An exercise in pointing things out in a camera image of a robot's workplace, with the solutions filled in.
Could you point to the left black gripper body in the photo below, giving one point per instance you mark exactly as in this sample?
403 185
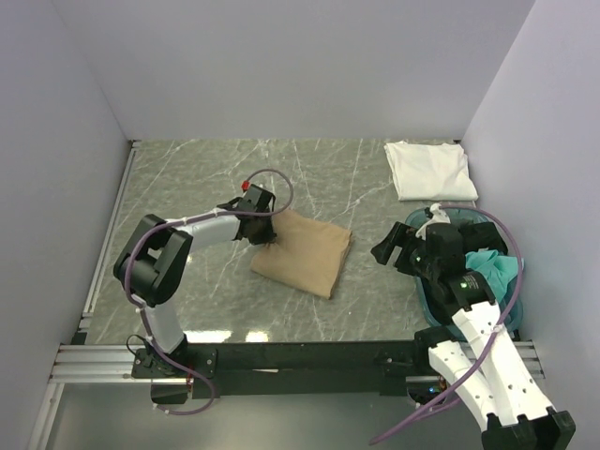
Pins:
263 231

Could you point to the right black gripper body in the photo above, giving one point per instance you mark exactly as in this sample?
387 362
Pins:
412 258

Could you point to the tan t shirt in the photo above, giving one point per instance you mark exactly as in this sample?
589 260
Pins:
307 255

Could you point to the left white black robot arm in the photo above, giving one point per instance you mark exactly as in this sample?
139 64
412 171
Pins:
151 265

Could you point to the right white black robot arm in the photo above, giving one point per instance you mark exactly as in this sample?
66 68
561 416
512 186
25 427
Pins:
496 386

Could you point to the black t shirt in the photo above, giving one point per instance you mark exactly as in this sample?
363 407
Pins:
482 236

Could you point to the teal t shirt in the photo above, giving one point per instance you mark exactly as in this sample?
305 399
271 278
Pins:
498 270

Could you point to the folded white t shirt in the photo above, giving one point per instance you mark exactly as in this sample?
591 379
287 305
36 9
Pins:
430 172

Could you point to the teal plastic laundry basket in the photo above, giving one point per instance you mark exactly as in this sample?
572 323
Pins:
434 314

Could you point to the black base beam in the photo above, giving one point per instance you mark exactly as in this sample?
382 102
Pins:
240 369

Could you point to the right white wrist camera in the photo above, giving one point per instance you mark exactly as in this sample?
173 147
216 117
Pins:
435 214

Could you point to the aluminium rail frame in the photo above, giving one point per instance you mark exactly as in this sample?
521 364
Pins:
345 182

